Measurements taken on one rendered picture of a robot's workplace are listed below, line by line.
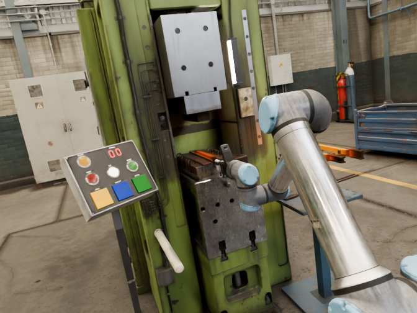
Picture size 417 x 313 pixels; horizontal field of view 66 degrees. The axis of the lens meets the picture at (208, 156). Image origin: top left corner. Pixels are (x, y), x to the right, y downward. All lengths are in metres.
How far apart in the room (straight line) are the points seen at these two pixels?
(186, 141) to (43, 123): 5.00
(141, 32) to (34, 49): 5.95
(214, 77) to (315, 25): 8.16
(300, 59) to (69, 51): 5.73
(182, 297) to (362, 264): 1.44
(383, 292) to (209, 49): 1.33
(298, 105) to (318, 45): 8.79
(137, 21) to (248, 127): 0.86
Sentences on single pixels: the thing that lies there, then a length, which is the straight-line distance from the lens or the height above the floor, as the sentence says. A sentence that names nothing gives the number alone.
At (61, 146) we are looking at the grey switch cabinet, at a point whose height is 0.74.
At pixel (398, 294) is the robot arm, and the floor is 0.86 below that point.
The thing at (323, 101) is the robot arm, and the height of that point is 1.29.
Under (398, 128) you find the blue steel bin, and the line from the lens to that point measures 5.19.
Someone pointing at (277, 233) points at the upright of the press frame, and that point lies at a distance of 2.27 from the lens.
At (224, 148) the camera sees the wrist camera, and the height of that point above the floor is 1.09.
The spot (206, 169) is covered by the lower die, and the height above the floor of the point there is 0.96.
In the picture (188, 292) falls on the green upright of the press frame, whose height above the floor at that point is 0.19.
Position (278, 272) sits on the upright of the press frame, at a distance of 2.39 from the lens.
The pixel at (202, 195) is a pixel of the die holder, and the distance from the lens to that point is 1.71.
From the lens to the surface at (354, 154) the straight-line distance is 1.84.
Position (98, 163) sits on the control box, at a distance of 1.49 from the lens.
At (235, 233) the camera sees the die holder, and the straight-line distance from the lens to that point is 1.86.
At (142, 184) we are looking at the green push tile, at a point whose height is 1.00.
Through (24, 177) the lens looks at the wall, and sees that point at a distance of 7.78.
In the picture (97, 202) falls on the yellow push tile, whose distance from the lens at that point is 1.41.
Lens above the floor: 1.38
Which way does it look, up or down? 12 degrees down
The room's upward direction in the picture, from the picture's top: 9 degrees counter-clockwise
